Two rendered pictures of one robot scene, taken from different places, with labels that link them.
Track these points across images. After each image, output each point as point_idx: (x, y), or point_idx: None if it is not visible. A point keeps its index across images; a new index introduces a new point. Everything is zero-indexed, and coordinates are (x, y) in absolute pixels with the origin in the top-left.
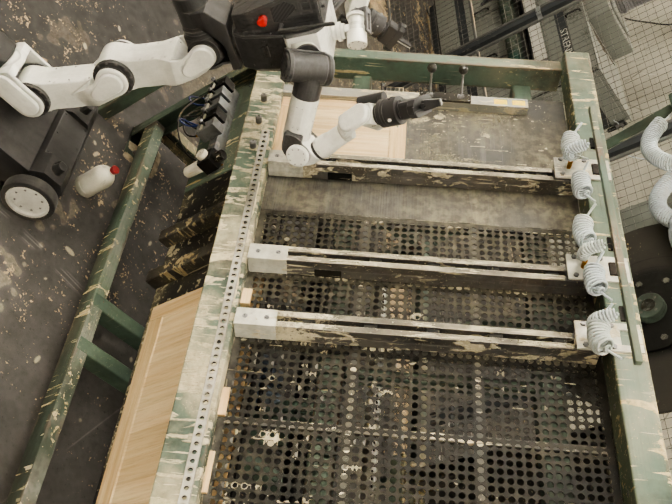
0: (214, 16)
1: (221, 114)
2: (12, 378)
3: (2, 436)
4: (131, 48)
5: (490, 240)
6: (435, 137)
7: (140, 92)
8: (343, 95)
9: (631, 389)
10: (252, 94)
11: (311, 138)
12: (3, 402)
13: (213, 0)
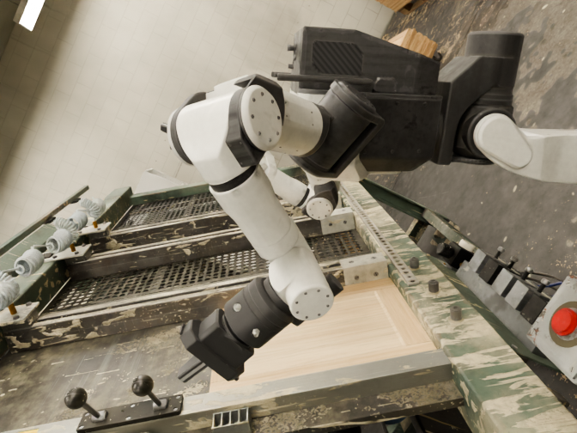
0: (443, 68)
1: (488, 270)
2: (521, 253)
3: (495, 245)
4: None
5: None
6: (169, 368)
7: None
8: (327, 370)
9: (89, 220)
10: (486, 323)
11: (311, 192)
12: (510, 246)
13: (464, 61)
